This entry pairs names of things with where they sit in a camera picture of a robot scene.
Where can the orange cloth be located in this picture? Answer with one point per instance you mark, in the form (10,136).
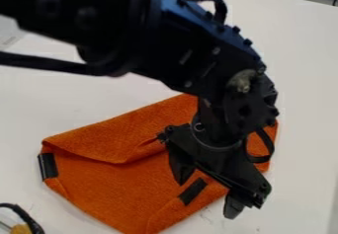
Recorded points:
(114,165)

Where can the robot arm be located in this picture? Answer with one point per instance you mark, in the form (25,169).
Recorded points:
(132,30)

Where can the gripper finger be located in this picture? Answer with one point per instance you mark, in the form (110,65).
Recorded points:
(233,208)
(180,165)

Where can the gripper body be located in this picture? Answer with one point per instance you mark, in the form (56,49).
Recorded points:
(229,165)

